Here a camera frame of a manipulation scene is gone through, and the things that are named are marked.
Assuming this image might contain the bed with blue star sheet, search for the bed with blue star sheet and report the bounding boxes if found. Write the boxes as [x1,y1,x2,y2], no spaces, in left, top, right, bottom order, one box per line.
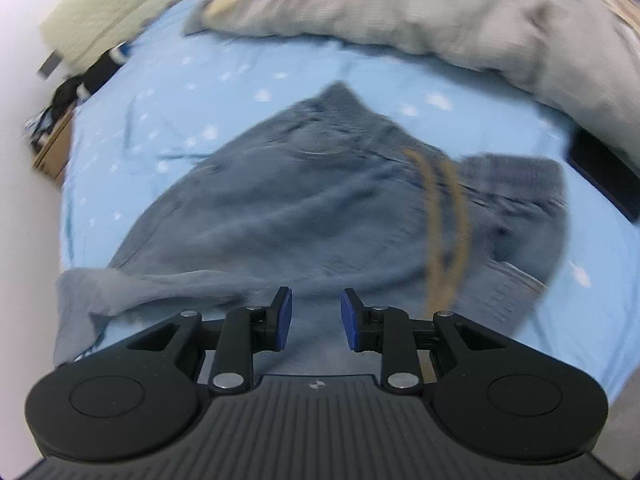
[60,0,640,411]

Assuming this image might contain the grey patchwork quilt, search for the grey patchwork quilt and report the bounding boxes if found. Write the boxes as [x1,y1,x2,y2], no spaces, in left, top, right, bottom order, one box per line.
[182,0,640,181]

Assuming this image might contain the black clothing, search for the black clothing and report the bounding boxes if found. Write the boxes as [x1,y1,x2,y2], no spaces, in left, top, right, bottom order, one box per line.
[50,75,86,111]

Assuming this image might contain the cream quilted headboard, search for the cream quilted headboard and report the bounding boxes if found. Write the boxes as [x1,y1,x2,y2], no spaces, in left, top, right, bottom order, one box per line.
[40,0,211,68]

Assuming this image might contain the blue denim jeans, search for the blue denim jeans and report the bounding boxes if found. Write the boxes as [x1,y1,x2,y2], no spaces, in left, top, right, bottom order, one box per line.
[52,80,571,366]

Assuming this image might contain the dark flat object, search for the dark flat object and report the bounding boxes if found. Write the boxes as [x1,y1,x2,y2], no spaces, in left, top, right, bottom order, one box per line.
[565,127,640,223]

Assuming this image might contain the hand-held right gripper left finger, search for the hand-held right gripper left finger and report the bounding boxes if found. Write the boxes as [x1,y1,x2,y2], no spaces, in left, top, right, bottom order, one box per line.
[125,287,293,395]

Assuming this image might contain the grey wall switch plate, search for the grey wall switch plate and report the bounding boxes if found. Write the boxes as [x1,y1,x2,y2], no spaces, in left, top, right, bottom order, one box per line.
[37,52,66,80]

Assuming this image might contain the black neck pillow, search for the black neck pillow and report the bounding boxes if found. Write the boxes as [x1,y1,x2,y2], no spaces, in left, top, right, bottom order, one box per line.
[75,42,133,101]

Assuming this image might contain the wooden nightstand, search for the wooden nightstand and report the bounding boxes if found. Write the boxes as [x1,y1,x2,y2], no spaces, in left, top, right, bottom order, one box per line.
[30,107,76,186]

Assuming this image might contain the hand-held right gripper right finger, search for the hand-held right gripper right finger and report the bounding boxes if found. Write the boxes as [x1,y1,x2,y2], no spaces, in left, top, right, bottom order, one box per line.
[340,287,506,395]

